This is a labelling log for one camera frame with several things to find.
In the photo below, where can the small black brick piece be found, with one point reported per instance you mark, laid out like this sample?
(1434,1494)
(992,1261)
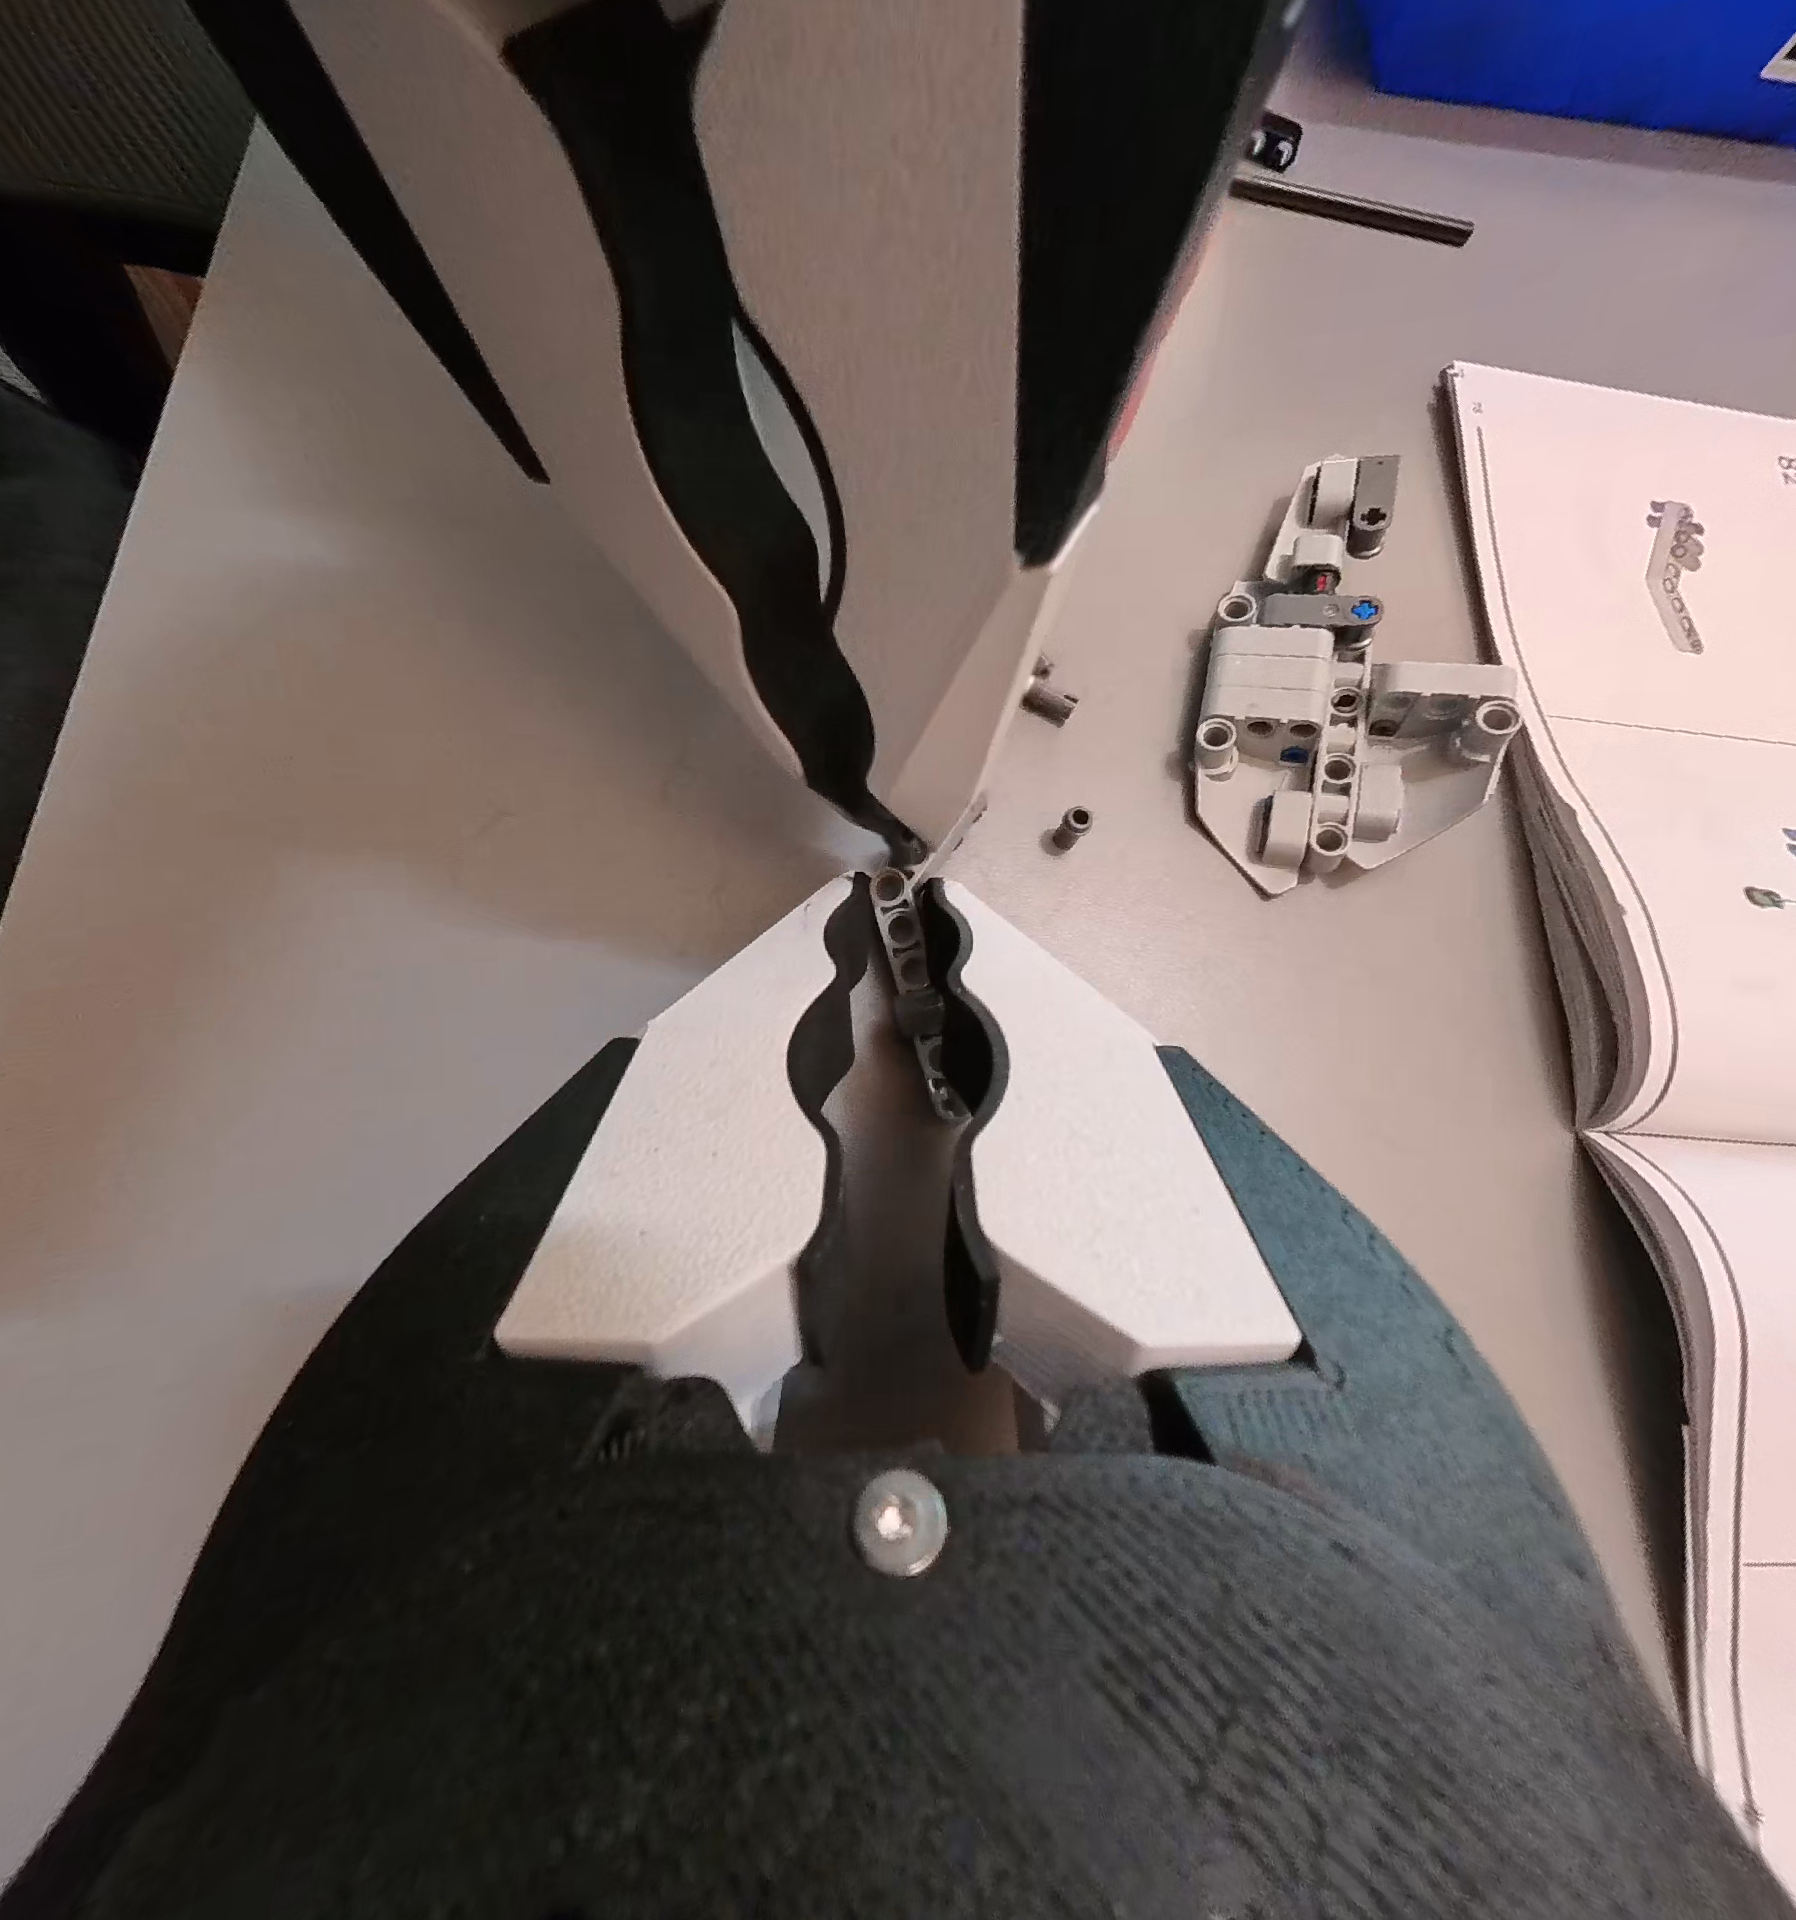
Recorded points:
(1279,142)

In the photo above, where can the grey perforated brick beam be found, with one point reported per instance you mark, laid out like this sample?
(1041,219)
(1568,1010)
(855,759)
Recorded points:
(912,975)

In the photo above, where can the open instruction booklet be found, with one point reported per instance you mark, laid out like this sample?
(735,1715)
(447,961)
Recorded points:
(1739,630)

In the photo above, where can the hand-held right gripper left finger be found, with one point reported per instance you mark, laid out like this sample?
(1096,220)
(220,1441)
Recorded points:
(673,1184)

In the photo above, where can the small grey brick bushing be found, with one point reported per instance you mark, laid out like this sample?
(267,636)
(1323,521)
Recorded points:
(1074,828)

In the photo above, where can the blue plastic box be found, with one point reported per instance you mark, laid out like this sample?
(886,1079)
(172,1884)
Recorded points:
(1559,61)

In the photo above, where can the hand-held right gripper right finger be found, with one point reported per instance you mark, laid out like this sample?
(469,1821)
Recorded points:
(1122,1200)

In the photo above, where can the dark grey brick pin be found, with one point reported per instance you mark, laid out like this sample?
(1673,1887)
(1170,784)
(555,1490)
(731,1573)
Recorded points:
(1050,696)

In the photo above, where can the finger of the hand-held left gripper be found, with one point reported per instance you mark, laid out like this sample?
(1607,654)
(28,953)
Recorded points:
(538,301)
(899,301)

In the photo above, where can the grey mesh chair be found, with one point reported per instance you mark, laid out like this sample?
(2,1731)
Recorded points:
(72,91)

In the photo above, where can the grey brick assembly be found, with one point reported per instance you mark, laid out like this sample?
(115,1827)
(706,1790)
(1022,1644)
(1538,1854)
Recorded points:
(1273,674)

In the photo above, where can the black brick axle rod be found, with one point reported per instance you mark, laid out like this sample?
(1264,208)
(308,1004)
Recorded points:
(1356,207)

